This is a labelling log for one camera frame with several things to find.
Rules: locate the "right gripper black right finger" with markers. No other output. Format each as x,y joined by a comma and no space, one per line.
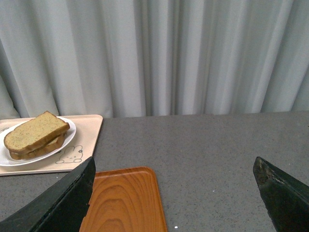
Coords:
286,198

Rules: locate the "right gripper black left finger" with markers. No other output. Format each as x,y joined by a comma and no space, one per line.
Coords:
61,208

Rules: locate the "white round plate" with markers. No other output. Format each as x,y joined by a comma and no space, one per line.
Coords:
7,161

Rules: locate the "bread slice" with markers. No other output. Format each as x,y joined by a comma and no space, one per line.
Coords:
51,146
35,133

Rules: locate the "brown wooden tray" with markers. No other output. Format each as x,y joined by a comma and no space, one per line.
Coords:
126,200

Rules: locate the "beige rabbit serving tray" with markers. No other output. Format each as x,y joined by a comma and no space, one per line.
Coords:
78,150

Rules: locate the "grey-white curtain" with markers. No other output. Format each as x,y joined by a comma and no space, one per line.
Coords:
123,58

